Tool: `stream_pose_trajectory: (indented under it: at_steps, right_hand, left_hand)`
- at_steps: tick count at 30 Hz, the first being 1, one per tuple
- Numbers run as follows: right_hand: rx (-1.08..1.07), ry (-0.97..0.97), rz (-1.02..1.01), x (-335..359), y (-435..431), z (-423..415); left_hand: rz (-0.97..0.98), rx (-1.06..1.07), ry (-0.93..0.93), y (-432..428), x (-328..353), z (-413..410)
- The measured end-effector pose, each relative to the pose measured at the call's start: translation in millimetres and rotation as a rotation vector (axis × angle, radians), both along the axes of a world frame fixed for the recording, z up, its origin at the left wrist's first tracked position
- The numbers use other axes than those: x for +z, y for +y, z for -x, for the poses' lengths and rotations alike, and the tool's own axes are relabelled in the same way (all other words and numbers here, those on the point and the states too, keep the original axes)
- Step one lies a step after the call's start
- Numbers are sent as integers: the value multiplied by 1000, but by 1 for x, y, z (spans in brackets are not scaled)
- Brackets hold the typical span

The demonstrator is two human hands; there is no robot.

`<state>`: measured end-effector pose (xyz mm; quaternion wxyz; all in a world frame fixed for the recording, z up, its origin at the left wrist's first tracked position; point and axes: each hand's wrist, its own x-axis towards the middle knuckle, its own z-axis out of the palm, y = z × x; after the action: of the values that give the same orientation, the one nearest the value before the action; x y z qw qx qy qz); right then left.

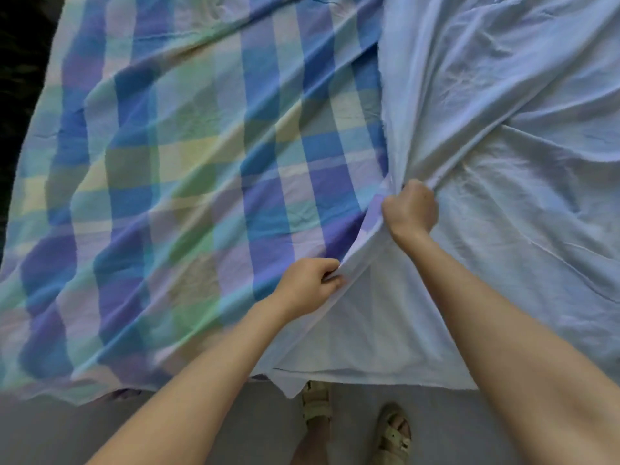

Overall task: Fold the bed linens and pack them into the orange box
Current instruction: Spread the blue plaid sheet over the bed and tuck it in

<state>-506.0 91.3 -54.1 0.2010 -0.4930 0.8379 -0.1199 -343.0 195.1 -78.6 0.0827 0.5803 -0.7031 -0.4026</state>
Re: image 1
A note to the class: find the person's left hand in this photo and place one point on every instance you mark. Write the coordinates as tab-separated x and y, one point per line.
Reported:
308	285

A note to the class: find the person's right hand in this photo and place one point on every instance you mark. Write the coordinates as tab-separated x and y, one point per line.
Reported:
411	213

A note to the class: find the white bed sheet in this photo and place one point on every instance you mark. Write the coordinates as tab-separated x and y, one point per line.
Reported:
242	140

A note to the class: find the person's left forearm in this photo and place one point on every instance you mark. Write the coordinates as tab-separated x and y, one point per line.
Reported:
194	392

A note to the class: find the person's right forearm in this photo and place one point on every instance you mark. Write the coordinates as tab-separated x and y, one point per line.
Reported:
513	353

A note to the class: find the person's left leg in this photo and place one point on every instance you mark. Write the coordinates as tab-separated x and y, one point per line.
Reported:
310	445

